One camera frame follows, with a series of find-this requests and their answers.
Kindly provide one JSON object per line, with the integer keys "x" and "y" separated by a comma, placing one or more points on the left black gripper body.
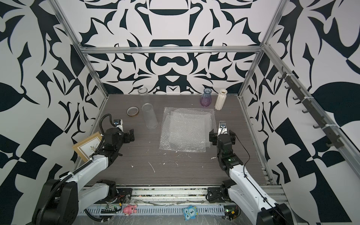
{"x": 120, "y": 146}

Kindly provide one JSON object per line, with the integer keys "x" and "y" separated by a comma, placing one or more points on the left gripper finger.
{"x": 132, "y": 132}
{"x": 128, "y": 138}

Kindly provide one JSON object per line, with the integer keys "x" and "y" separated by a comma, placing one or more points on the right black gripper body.
{"x": 213, "y": 137}

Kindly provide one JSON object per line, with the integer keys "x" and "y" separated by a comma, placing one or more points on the clear ribbed glass cylinder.
{"x": 149, "y": 116}

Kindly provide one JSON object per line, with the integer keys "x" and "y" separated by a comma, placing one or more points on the white ribbed ceramic vase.
{"x": 222, "y": 95}

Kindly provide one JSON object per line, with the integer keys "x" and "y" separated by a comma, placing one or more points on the clear glass vase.
{"x": 144, "y": 95}

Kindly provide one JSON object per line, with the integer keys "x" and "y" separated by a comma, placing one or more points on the purple blue glass vase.
{"x": 206, "y": 98}

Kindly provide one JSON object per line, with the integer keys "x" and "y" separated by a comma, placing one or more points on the bubble-wrapped cylinder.
{"x": 208, "y": 120}

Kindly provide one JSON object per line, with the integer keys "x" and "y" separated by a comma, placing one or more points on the bubble wrap around vase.
{"x": 167, "y": 111}

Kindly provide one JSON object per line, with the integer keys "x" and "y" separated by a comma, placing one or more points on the bubble-wrapped roll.
{"x": 183, "y": 133}

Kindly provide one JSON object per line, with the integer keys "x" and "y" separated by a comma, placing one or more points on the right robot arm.
{"x": 242, "y": 189}

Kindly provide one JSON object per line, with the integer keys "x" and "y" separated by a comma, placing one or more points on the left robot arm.
{"x": 61, "y": 200}

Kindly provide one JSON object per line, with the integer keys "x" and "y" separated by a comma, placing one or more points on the brown tape roll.
{"x": 132, "y": 111}

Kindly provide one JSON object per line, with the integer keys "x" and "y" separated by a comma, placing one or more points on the right circuit board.
{"x": 231, "y": 212}

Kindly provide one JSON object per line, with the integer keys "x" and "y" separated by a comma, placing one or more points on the circuit board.
{"x": 231, "y": 212}
{"x": 111, "y": 209}

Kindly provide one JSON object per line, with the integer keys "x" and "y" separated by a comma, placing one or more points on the pink toy figure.
{"x": 130, "y": 209}

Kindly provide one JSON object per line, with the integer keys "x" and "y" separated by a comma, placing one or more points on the left circuit board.
{"x": 111, "y": 209}

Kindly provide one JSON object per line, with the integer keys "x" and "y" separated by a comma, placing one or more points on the blue toy figure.
{"x": 190, "y": 213}

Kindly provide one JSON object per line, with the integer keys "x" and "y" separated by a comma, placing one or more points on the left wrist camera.
{"x": 118, "y": 123}

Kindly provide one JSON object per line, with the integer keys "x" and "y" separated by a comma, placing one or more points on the wooden picture frame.
{"x": 88, "y": 146}

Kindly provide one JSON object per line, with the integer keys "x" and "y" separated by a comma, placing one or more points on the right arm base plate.
{"x": 217, "y": 195}

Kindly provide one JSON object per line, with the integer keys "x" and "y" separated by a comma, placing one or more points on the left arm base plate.
{"x": 121, "y": 195}

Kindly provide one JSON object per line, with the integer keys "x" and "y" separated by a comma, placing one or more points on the white perforated cable duct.
{"x": 150, "y": 210}

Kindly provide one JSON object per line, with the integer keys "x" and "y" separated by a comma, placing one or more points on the black hook rail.
{"x": 313, "y": 108}

